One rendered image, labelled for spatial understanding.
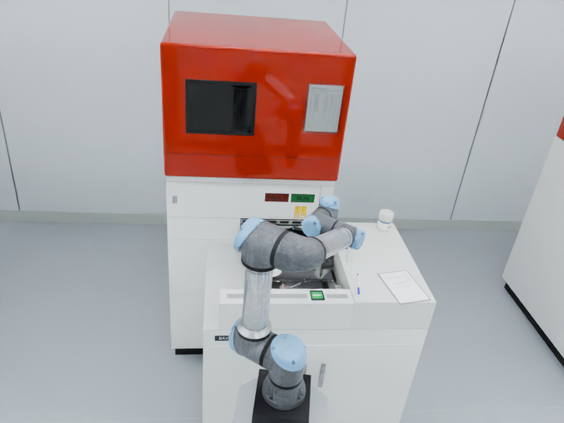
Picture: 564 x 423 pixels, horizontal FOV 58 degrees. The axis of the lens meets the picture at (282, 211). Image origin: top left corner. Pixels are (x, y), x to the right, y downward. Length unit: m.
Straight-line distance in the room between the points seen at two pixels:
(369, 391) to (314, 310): 0.59
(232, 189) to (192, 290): 0.66
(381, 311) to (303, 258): 0.83
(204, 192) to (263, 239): 1.08
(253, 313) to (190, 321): 1.37
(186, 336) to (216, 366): 0.78
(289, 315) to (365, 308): 0.32
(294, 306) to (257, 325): 0.45
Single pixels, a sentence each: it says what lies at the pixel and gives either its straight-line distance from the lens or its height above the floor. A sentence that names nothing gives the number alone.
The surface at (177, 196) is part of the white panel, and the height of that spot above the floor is 1.09.
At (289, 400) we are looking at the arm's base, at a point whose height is 0.92.
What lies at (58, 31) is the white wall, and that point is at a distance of 3.90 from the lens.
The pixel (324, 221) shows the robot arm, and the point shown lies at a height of 1.38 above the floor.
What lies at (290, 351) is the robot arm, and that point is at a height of 1.11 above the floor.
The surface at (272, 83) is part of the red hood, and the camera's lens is 2.24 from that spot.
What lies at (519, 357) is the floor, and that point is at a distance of 3.71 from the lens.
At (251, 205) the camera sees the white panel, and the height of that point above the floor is 1.05.
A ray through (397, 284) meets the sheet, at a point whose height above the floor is 0.97.
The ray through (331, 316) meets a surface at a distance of 2.16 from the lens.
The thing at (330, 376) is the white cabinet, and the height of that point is 0.54.
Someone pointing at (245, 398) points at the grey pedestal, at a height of 0.82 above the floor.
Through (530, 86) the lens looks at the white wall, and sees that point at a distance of 4.49.
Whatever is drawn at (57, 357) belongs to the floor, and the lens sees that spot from 3.31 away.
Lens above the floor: 2.31
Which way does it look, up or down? 30 degrees down
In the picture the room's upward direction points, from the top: 6 degrees clockwise
